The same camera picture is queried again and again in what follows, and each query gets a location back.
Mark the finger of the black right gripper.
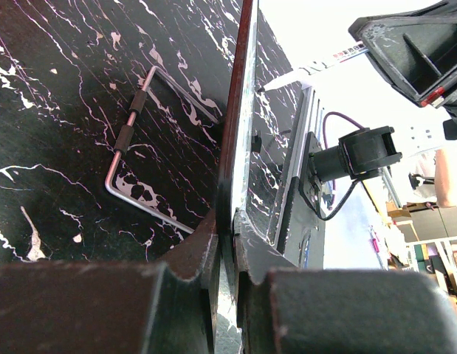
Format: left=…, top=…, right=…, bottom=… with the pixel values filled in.
left=348, top=1, right=457, bottom=109

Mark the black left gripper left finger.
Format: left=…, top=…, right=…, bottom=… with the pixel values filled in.
left=0, top=212, right=219, bottom=353

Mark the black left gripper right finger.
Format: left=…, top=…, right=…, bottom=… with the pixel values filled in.
left=233, top=211, right=457, bottom=353

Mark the white whiteboard marker pen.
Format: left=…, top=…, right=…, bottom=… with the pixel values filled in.
left=257, top=41, right=368, bottom=93

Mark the small white whiteboard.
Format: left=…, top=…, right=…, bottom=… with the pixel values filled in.
left=104, top=0, right=261, bottom=303

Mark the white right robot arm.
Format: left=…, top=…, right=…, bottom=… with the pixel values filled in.
left=298, top=1, right=457, bottom=221

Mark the pink capped background marker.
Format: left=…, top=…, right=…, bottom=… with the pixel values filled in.
left=370, top=227, right=380, bottom=259

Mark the person in background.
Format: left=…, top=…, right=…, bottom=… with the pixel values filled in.
left=408, top=144, right=457, bottom=208

